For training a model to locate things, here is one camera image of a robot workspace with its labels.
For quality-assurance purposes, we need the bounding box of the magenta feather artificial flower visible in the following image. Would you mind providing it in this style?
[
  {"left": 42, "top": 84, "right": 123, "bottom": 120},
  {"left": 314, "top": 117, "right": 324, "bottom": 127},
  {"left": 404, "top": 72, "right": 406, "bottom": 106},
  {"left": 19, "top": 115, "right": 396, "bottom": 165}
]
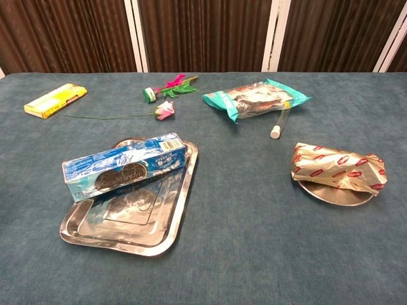
[{"left": 142, "top": 74, "right": 199, "bottom": 105}]

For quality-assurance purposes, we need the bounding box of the blue cookie box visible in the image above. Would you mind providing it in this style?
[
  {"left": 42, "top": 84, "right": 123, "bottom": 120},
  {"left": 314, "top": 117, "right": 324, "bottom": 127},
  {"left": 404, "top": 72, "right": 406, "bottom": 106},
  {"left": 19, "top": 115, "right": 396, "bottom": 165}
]
[{"left": 61, "top": 132, "right": 187, "bottom": 203}]

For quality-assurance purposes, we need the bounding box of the blue felt table cover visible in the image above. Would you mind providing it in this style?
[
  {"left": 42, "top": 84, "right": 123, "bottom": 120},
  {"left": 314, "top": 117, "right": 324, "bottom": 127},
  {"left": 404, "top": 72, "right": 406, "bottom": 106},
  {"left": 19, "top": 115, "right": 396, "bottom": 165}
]
[{"left": 0, "top": 72, "right": 407, "bottom": 305}]

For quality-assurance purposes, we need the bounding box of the yellow flat box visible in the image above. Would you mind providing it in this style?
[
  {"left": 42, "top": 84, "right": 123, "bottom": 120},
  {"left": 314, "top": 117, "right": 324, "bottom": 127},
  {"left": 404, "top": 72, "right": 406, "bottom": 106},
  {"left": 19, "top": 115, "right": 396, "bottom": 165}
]
[{"left": 24, "top": 83, "right": 88, "bottom": 120}]

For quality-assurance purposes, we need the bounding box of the round steel plate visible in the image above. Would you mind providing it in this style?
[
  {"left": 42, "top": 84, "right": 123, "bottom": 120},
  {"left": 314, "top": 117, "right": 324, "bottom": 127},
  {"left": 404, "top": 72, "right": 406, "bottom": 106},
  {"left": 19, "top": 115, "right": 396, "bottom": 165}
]
[{"left": 297, "top": 179, "right": 375, "bottom": 208}]

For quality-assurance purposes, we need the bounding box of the teal snack bag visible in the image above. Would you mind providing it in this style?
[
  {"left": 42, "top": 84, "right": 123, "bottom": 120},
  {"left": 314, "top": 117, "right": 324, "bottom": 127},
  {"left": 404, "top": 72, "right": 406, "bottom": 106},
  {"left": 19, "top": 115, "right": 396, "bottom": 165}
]
[{"left": 202, "top": 78, "right": 313, "bottom": 124}]

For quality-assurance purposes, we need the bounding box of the brown slatted screen panel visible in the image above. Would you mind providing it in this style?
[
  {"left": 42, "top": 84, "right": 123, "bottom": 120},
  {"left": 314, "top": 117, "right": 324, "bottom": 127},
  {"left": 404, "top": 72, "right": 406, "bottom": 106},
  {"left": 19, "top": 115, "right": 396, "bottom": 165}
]
[
  {"left": 131, "top": 0, "right": 282, "bottom": 73},
  {"left": 0, "top": 0, "right": 142, "bottom": 76},
  {"left": 270, "top": 0, "right": 407, "bottom": 73},
  {"left": 383, "top": 30, "right": 407, "bottom": 73}
]

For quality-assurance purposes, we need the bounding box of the gold red snack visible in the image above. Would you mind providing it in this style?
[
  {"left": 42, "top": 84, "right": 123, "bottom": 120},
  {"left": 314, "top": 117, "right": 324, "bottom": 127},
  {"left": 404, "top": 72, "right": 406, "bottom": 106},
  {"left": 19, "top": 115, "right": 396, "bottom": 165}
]
[{"left": 291, "top": 142, "right": 388, "bottom": 197}]

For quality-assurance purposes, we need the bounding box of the rectangular steel tray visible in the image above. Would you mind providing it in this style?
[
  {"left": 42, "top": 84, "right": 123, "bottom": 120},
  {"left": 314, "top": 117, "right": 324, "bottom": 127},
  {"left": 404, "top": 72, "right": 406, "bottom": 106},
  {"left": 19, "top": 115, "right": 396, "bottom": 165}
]
[{"left": 59, "top": 136, "right": 199, "bottom": 259}]

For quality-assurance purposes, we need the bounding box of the pink artificial rose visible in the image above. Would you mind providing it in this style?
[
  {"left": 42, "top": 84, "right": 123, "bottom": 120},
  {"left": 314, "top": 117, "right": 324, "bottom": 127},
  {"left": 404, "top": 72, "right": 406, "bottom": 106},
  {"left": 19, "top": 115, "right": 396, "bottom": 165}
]
[{"left": 65, "top": 100, "right": 176, "bottom": 121}]

